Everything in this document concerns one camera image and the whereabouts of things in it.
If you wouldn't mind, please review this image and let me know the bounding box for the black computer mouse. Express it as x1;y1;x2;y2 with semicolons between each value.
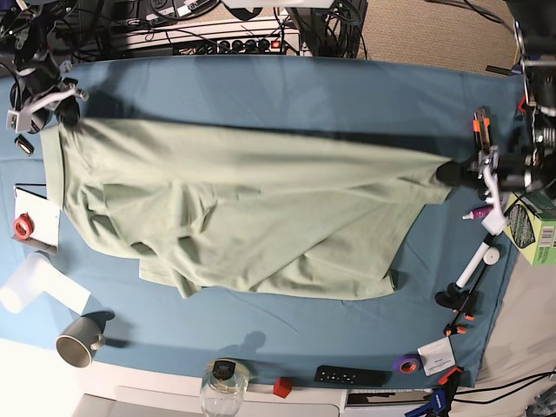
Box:
6;83;50;134

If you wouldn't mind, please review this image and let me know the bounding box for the small red cube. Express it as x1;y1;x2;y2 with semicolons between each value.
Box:
273;377;292;399

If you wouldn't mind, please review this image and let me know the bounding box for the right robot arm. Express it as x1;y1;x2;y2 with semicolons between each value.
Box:
1;1;88;134

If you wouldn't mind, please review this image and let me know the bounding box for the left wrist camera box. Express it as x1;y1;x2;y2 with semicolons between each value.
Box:
481;206;507;236

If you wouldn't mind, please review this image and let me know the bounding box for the white power strip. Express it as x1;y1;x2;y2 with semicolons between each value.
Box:
110;17;313;57

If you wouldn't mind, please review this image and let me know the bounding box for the black remote control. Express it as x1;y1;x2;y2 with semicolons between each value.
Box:
314;365;390;387

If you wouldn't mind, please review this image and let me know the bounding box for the purple tape roll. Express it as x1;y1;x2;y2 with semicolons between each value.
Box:
392;353;422;374

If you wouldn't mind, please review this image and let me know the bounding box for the light green T-shirt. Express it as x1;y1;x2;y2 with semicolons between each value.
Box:
40;118;449;301

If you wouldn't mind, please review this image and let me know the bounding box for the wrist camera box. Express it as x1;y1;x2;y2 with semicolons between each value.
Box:
481;206;507;236
6;109;32;134

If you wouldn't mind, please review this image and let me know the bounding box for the purple glue tube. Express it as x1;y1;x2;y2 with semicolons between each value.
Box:
462;205;493;220

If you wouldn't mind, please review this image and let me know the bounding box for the white paper card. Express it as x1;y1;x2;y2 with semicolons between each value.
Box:
418;337;455;376

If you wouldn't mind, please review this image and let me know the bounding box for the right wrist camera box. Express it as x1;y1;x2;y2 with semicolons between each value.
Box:
6;109;32;134

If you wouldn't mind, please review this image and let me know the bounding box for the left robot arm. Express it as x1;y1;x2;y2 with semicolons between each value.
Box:
436;1;555;201

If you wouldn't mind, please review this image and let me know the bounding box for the orange black utility knife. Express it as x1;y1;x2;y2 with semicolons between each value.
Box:
473;108;496;164

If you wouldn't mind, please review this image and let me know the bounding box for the clear glass jar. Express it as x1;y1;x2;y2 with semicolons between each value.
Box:
200;358;251;417

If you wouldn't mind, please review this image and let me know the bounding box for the blue orange clamp bottom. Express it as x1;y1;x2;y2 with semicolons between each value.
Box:
405;367;464;417

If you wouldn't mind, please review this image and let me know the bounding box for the white notebook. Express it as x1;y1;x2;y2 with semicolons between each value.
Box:
12;184;60;255

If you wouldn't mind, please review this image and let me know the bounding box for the black orange bar clamp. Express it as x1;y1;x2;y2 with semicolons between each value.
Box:
435;255;496;337

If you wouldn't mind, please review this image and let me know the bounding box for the red tape roll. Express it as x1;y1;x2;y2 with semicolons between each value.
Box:
13;213;34;240

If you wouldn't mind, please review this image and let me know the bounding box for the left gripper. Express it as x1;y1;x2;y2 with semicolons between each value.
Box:
435;146;505;217

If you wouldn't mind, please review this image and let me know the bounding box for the grey ceramic mug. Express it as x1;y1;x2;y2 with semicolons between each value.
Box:
55;317;105;368

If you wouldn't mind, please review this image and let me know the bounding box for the small white round cap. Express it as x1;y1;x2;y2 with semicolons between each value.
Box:
483;247;500;266

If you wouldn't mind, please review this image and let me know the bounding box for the blue table cloth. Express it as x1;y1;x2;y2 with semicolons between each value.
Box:
0;53;553;389

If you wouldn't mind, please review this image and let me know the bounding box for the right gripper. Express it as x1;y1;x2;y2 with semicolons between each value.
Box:
23;77;89;127

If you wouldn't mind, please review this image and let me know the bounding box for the white black marker pen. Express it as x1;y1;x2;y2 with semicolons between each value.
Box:
455;235;497;289

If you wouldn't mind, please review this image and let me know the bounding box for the green cardboard box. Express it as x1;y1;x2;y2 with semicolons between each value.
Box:
505;192;556;266

